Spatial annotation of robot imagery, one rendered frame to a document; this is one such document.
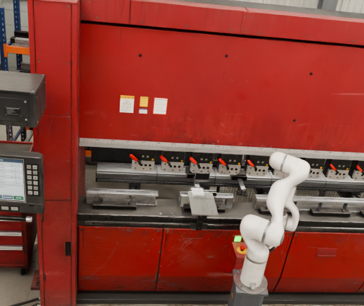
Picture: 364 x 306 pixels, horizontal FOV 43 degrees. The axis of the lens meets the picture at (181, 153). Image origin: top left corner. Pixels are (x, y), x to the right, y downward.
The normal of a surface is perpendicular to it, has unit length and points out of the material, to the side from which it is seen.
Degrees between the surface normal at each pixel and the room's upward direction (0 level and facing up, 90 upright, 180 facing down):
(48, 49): 90
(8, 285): 0
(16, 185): 90
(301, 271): 90
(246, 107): 90
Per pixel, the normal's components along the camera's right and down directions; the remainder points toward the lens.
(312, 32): 0.10, 0.50
